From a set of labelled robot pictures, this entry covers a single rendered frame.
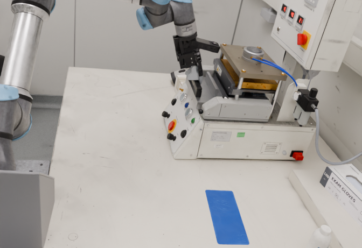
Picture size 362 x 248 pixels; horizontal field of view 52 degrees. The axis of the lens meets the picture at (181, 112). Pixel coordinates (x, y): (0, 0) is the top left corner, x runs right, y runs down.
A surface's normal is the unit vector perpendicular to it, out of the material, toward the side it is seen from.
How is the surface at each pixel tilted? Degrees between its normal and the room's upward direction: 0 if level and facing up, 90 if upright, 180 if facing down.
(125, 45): 90
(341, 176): 6
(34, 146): 0
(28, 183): 90
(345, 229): 0
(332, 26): 90
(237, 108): 90
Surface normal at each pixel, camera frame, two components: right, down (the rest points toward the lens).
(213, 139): 0.17, 0.52
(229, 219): 0.16, -0.85
